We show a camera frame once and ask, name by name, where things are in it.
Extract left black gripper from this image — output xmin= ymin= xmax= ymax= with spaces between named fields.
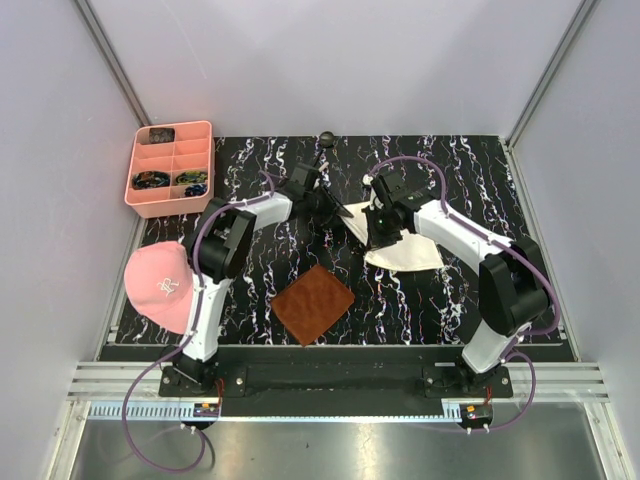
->
xmin=303 ymin=185 xmax=352 ymax=229

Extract white cloth napkin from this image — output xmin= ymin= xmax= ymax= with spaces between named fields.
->
xmin=342 ymin=202 xmax=444 ymax=272

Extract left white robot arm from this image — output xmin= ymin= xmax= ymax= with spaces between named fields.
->
xmin=165 ymin=164 xmax=354 ymax=396

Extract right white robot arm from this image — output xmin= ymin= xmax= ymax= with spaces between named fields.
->
xmin=363 ymin=172 xmax=554 ymax=397

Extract black spoon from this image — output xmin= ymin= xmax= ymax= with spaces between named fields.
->
xmin=312 ymin=131 xmax=335 ymax=167

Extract brown folded cloth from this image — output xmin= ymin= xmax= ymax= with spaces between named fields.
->
xmin=271 ymin=265 xmax=355 ymax=346

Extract pink divided organizer tray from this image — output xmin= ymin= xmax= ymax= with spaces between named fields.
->
xmin=124 ymin=120 xmax=215 ymax=219

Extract pink baseball cap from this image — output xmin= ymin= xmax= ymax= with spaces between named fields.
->
xmin=124 ymin=241 xmax=194 ymax=335

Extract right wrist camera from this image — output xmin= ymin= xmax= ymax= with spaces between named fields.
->
xmin=370 ymin=172 xmax=432 ymax=209

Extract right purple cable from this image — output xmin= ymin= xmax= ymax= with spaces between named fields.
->
xmin=367 ymin=155 xmax=561 ymax=434

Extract purple cable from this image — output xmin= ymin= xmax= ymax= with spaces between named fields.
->
xmin=367 ymin=155 xmax=561 ymax=434
xmin=122 ymin=169 xmax=289 ymax=471

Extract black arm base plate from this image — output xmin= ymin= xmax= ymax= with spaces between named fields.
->
xmin=159 ymin=346 xmax=513 ymax=420

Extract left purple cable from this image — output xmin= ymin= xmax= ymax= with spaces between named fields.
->
xmin=122 ymin=169 xmax=289 ymax=471

